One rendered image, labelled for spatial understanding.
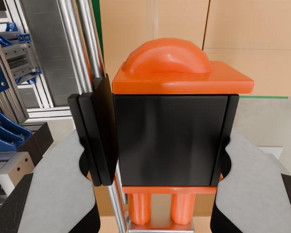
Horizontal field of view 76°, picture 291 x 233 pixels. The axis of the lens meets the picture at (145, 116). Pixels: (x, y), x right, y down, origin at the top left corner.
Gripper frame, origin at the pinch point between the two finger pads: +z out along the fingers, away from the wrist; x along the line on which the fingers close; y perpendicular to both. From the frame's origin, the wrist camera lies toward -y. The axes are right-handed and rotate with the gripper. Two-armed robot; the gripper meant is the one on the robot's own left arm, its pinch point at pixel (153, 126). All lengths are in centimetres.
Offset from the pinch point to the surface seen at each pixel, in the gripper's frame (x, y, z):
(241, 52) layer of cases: 36, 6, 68
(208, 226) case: 11.7, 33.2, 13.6
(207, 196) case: 12.5, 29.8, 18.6
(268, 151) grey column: 101, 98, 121
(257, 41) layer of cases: 41, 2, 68
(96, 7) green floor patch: -34, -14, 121
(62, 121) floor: -74, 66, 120
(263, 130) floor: 92, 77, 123
